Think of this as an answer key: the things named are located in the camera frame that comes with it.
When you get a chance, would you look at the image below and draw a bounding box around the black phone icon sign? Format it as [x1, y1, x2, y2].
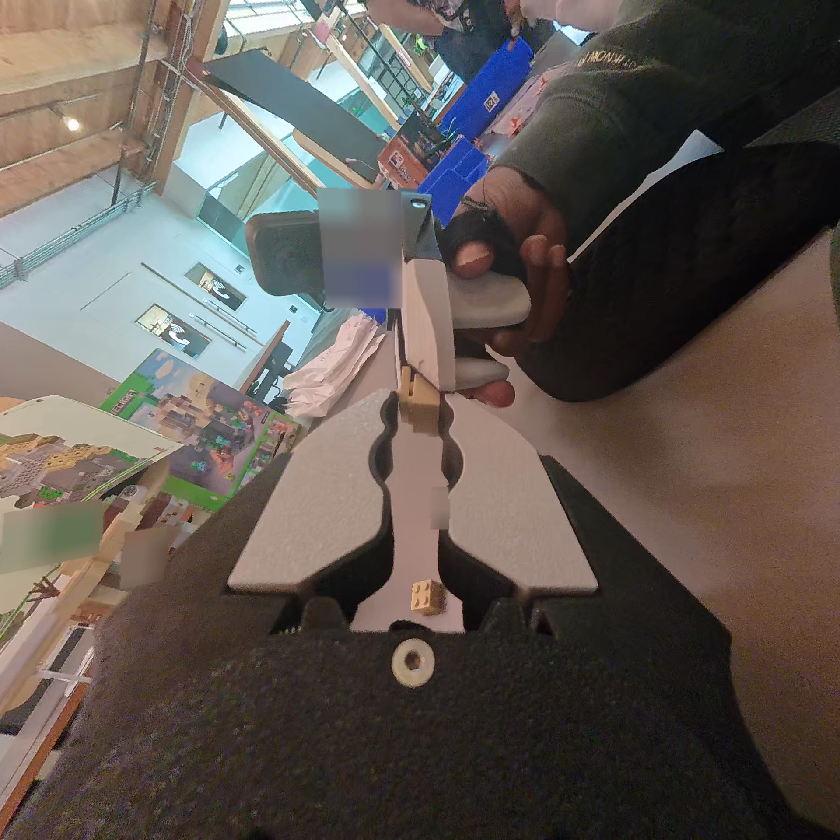
[185, 261, 248, 311]
[134, 303, 212, 360]

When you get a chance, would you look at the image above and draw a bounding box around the person's right forearm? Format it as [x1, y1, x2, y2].
[489, 0, 840, 260]

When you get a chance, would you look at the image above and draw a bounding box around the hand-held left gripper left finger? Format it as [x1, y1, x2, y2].
[225, 388, 400, 627]

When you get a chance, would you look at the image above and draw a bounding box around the toy brick instruction booklet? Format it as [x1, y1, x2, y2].
[0, 394, 186, 634]

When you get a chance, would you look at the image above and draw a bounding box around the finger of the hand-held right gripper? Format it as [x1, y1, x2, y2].
[400, 258, 459, 392]

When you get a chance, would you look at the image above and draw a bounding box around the tan two-by-two brick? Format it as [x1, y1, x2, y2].
[397, 364, 438, 435]
[409, 578, 448, 616]

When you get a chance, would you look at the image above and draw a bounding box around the metal cable tray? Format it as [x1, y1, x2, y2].
[0, 182, 160, 290]

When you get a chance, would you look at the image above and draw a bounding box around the grey desk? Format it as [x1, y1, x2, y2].
[289, 226, 840, 821]

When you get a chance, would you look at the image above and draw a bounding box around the person's right hand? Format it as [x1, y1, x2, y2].
[459, 164, 571, 409]

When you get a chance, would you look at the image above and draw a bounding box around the green toy set box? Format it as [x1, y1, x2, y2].
[100, 348, 304, 514]

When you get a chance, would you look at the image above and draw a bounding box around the dark toy plant model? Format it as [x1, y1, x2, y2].
[423, 98, 462, 157]

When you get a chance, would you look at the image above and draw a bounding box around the white paper bag pile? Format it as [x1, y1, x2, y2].
[282, 311, 389, 421]

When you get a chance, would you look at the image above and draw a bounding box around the wood-edged office desk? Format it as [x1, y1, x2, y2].
[239, 320, 294, 403]

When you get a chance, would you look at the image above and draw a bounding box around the black top table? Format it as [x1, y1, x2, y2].
[202, 49, 389, 193]

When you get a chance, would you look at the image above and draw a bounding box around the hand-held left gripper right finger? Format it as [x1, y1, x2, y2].
[436, 397, 601, 630]

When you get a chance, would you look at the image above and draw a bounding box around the orange toy set box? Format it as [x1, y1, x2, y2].
[377, 112, 460, 193]

